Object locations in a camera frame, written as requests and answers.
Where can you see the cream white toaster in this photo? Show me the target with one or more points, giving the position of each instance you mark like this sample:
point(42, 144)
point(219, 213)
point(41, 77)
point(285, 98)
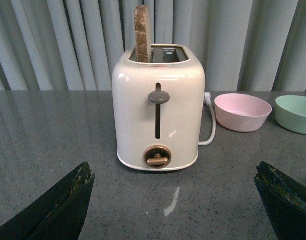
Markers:
point(158, 108)

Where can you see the green plastic bowl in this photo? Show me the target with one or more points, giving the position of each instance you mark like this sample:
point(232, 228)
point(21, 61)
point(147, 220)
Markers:
point(290, 113)

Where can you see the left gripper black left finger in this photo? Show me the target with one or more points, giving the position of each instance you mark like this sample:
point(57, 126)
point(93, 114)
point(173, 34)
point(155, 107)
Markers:
point(59, 214)

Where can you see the pink plastic bowl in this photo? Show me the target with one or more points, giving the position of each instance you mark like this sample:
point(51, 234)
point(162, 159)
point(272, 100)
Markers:
point(241, 112)

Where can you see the brown toast slice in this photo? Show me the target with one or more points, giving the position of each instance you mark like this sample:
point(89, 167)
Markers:
point(142, 26)

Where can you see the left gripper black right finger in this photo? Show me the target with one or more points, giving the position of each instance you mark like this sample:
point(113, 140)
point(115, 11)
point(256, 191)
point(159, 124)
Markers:
point(284, 200)

